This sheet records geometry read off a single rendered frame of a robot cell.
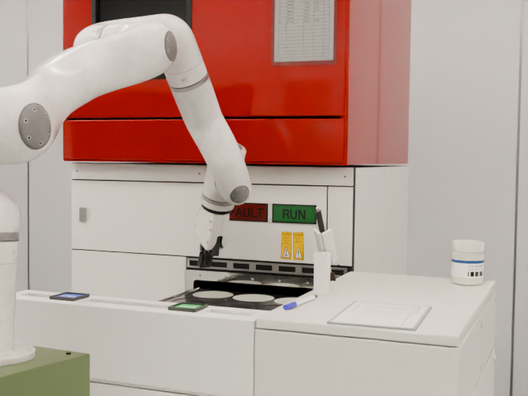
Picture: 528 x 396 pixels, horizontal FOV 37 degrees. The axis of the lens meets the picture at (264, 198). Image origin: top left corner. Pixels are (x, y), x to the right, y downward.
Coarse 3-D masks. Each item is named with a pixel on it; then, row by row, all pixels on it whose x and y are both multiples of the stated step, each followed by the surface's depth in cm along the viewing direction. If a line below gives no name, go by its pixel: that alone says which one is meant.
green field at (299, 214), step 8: (280, 208) 201; (288, 208) 201; (296, 208) 200; (304, 208) 199; (312, 208) 198; (280, 216) 202; (288, 216) 201; (296, 216) 200; (304, 216) 199; (312, 216) 198
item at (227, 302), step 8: (184, 296) 194; (192, 296) 194; (232, 296) 195; (280, 296) 196; (288, 296) 196; (296, 296) 196; (208, 304) 185; (216, 304) 185; (224, 304) 185; (232, 304) 185; (240, 304) 185; (248, 304) 186; (256, 304) 186; (264, 304) 185; (272, 304) 185; (280, 304) 185
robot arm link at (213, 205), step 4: (204, 196) 191; (200, 200) 194; (204, 200) 192; (208, 200) 191; (212, 200) 190; (204, 204) 192; (208, 204) 191; (212, 204) 191; (216, 204) 190; (220, 204) 190; (224, 204) 191; (228, 204) 191; (232, 204) 192; (212, 208) 191; (216, 208) 191; (220, 208) 191; (224, 208) 191; (228, 208) 192; (232, 208) 193
